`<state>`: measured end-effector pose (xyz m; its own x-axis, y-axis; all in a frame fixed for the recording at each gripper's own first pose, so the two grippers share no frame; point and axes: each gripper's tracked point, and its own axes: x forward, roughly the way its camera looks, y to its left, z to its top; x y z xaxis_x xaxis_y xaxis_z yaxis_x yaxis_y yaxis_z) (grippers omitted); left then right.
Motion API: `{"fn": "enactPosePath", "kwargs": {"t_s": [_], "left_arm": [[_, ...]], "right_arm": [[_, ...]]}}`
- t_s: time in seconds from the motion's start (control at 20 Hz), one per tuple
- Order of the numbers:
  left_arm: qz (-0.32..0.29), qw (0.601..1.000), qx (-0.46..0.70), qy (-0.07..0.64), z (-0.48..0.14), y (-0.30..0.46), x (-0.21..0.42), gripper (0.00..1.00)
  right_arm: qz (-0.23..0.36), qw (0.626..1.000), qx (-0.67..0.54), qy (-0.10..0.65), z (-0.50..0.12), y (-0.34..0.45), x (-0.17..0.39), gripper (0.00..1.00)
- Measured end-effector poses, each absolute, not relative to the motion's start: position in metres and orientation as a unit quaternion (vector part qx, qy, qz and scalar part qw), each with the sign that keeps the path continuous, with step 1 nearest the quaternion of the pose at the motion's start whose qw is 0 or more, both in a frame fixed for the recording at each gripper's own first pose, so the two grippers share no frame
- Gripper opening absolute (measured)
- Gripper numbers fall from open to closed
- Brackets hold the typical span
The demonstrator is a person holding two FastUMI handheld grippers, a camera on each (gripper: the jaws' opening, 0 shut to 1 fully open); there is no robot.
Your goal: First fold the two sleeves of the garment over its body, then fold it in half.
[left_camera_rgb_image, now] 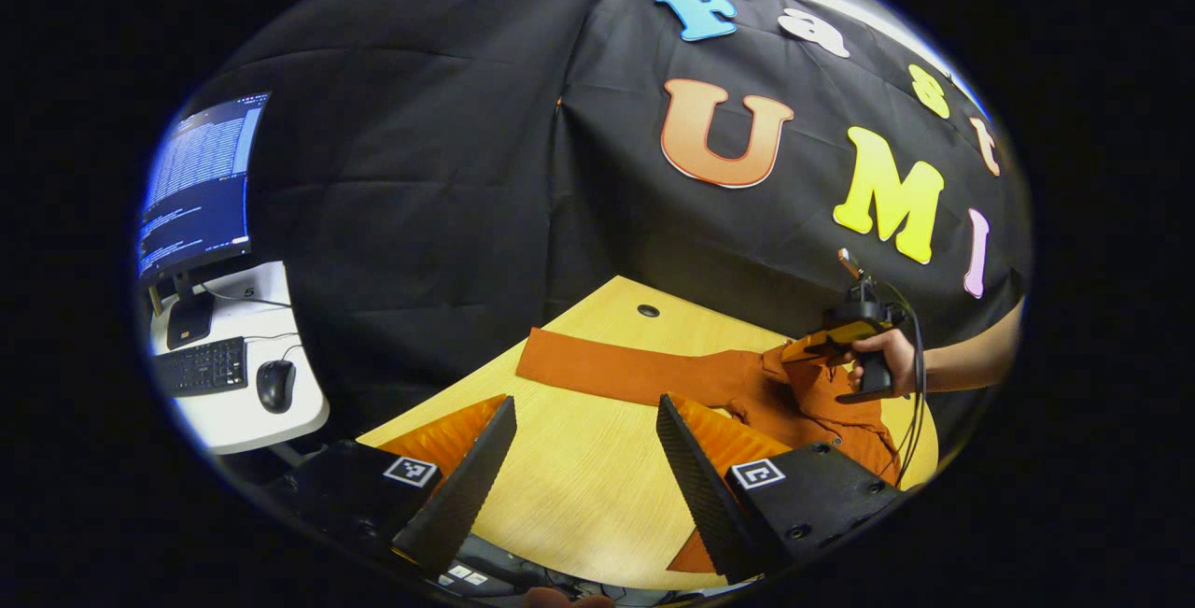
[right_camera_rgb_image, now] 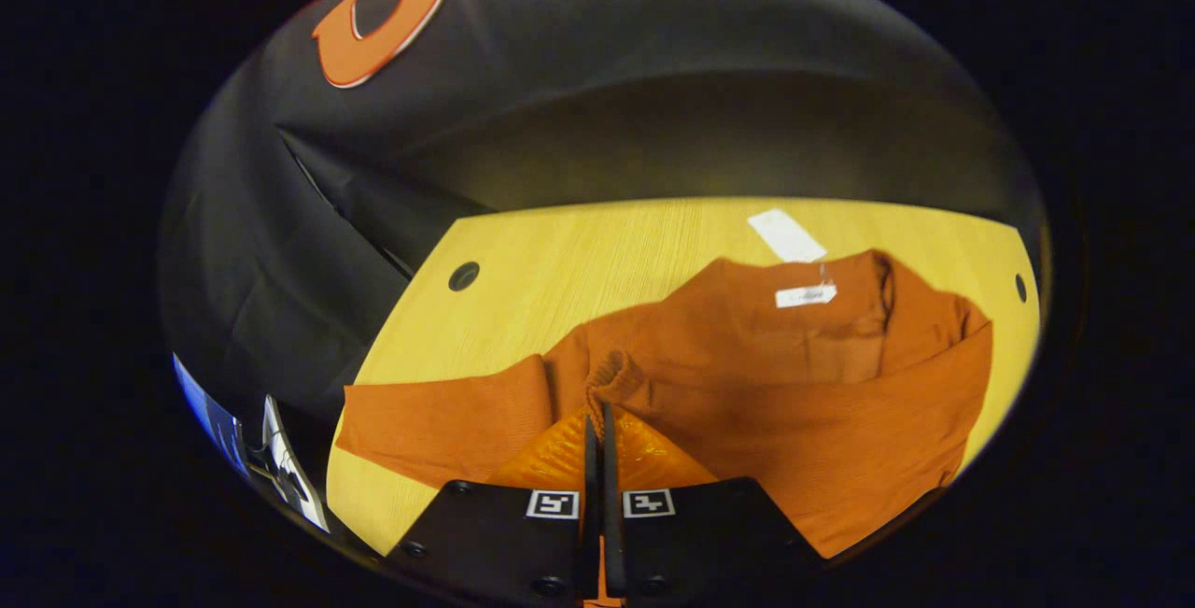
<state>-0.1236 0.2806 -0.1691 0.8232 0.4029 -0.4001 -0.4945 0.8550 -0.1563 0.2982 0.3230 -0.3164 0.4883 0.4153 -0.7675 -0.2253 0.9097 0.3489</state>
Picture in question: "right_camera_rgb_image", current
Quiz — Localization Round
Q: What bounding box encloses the white paper hang tag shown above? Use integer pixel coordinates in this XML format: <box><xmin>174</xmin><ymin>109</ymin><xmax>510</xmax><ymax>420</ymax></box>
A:
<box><xmin>747</xmin><ymin>208</ymin><xmax>828</xmax><ymax>264</ymax></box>

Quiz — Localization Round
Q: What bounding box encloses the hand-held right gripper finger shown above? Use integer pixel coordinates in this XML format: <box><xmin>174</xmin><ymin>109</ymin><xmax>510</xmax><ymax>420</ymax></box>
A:
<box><xmin>385</xmin><ymin>401</ymin><xmax>599</xmax><ymax>607</ymax></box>
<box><xmin>600</xmin><ymin>401</ymin><xmax>827</xmax><ymax>604</ymax></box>

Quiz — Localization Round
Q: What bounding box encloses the black backdrop cloth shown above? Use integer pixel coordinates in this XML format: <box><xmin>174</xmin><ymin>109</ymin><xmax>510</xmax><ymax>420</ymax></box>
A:
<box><xmin>157</xmin><ymin>0</ymin><xmax>1054</xmax><ymax>431</ymax></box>

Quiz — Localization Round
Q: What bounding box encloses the rust orange buttoned shirt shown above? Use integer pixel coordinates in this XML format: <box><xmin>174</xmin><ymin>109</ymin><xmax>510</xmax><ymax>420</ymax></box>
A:
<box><xmin>334</xmin><ymin>248</ymin><xmax>995</xmax><ymax>560</ymax></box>

